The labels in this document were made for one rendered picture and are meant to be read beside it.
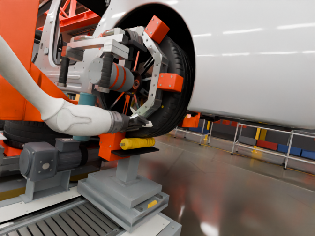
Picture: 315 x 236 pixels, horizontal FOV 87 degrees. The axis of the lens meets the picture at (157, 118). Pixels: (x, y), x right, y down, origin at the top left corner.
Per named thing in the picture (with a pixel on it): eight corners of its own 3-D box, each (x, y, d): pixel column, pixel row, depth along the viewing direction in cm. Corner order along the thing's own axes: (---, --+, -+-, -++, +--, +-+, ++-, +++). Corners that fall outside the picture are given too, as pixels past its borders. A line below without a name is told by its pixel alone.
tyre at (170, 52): (219, 64, 92) (144, 31, 125) (205, 46, 72) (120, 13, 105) (161, 157, 109) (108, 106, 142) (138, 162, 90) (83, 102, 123)
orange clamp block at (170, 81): (165, 91, 82) (181, 92, 77) (156, 87, 75) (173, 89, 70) (167, 77, 82) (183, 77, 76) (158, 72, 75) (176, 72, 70)
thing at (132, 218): (167, 207, 111) (169, 193, 111) (130, 235, 82) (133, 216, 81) (117, 179, 140) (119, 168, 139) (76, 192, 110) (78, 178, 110)
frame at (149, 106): (155, 138, 82) (175, 27, 79) (147, 138, 76) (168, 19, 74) (91, 119, 113) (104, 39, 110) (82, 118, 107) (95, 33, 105)
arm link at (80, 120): (114, 106, 59) (92, 107, 67) (71, 100, 47) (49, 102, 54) (112, 137, 59) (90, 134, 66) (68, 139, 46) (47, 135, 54)
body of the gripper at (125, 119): (112, 136, 67) (129, 135, 75) (125, 124, 64) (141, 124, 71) (106, 120, 70) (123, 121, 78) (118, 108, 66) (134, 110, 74)
